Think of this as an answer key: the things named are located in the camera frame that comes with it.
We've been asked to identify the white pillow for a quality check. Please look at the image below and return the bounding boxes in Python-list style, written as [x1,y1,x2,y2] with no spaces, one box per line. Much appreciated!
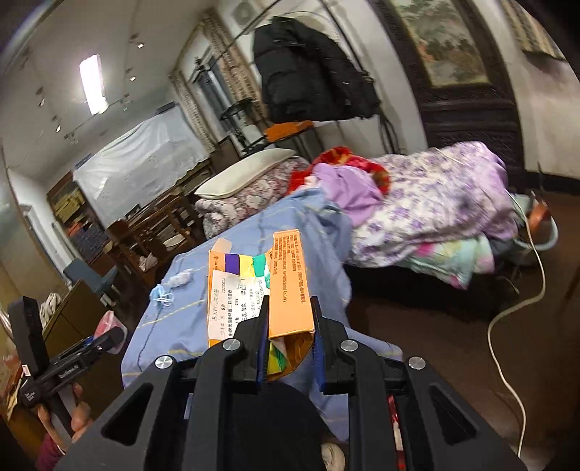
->
[195,149,297,200]

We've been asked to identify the pink plastic bag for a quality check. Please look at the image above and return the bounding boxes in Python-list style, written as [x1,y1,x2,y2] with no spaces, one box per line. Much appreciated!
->
[93,310,125,354]

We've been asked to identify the wooden armchair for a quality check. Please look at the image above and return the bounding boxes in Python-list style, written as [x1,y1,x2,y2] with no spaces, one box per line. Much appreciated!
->
[106,213,182,291]

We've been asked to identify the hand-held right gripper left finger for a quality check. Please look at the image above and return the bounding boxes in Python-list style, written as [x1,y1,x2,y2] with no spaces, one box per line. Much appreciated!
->
[54,294,273,471]

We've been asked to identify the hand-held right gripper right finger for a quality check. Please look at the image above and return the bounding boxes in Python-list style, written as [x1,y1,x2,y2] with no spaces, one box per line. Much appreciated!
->
[310,295,529,471]

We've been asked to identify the black round metal stand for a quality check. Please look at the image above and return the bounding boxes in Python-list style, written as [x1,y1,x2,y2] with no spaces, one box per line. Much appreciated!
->
[221,102,268,152]

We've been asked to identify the red snack packet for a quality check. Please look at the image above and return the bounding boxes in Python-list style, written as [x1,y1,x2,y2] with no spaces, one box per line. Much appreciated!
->
[386,394,405,471]

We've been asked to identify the pastel patterned blanket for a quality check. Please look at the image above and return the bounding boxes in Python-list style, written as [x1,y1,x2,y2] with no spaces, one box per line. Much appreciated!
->
[403,235,497,291]

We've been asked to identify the patterned curtain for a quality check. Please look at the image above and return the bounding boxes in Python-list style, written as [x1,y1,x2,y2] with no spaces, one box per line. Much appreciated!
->
[170,9,268,155]

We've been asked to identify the white cable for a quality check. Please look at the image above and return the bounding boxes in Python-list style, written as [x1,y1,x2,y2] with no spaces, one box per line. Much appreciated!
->
[487,190,547,458]

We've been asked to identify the folded dark floral quilt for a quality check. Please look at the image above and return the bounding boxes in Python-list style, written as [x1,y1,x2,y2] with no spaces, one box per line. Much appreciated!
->
[195,156,313,238]

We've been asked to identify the ceiling light panel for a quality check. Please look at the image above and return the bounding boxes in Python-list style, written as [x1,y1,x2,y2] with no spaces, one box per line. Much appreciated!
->
[79,54,109,114]

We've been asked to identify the bookshelf with books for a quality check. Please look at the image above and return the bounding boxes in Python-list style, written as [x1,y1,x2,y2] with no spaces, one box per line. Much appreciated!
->
[45,172,112,263]

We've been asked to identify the white lace cover cloth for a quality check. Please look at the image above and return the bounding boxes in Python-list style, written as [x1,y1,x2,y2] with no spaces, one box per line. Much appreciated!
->
[72,105,211,227]

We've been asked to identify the blue upholstered chair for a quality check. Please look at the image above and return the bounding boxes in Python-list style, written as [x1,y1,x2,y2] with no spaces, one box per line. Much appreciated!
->
[63,258,119,304]

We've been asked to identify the person's white shoe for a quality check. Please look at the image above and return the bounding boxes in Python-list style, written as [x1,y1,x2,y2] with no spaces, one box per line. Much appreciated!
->
[320,443,347,471]

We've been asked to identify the brown wooden cabinet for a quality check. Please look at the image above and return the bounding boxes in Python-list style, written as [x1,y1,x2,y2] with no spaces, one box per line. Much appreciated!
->
[43,278,109,358]

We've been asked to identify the dark framed landscape painting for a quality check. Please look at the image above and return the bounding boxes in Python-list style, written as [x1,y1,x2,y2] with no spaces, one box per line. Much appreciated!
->
[369,0,526,173]

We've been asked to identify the person's left hand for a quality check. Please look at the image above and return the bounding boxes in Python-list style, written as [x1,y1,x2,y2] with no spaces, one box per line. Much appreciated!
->
[36,383,94,447]

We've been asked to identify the purple floral quilt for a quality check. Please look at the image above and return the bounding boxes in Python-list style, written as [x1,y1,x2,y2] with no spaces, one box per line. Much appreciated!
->
[349,141,526,268]

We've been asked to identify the round wall vent fan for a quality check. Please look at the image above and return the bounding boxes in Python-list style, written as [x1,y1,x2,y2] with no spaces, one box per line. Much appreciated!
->
[233,2,259,28]

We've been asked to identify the person's black trouser leg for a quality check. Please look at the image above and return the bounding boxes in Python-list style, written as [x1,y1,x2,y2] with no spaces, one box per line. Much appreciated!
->
[236,383,351,471]

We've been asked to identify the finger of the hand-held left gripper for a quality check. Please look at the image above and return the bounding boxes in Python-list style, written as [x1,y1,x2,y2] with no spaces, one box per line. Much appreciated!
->
[68,327,126,363]

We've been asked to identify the black padded jacket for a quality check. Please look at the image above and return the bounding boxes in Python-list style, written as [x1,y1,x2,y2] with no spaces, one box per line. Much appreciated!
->
[251,16,381,123]

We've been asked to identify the person's left forearm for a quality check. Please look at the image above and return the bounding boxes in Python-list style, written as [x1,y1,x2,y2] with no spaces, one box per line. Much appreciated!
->
[35,434,70,471]

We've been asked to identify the long orange cardboard box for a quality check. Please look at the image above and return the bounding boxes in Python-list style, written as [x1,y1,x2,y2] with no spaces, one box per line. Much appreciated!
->
[207,230,318,388]

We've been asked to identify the red blanket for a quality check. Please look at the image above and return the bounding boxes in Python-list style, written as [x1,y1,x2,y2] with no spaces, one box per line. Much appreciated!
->
[287,146,391,195]

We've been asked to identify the plain purple cloth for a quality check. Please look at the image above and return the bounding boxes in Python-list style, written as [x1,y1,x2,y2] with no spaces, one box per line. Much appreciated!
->
[312,162,384,227]

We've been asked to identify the light framed picture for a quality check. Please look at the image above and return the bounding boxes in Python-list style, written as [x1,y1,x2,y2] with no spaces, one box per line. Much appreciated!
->
[501,0,567,62]

